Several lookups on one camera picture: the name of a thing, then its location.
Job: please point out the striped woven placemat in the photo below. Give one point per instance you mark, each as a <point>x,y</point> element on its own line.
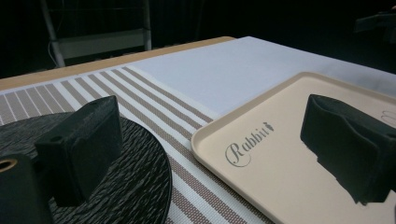
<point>186,93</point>

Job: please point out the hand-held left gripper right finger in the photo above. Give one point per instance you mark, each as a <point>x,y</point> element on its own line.
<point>348,146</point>

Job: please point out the black textured round plate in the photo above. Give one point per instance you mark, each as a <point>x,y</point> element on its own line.
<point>130,174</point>

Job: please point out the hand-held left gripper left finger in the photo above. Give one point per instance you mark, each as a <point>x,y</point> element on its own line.
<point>84,146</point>

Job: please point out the white metal stand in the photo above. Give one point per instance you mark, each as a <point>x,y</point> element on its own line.
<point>99,40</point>

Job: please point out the beige plastic tray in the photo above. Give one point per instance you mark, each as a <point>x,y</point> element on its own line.
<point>280,174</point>

